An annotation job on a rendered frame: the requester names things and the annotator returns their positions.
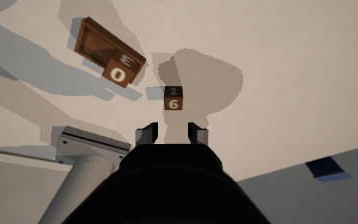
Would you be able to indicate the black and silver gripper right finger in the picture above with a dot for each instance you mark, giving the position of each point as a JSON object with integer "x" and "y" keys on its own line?
{"x": 197, "y": 135}

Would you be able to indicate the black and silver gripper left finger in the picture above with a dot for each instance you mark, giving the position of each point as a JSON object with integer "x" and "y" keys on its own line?
{"x": 147, "y": 135}

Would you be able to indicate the brown wooden tray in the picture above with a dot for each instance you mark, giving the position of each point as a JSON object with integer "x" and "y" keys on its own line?
{"x": 97, "y": 44}

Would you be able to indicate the brown number cube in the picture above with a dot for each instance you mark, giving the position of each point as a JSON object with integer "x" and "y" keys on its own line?
{"x": 120, "y": 68}
{"x": 173, "y": 97}

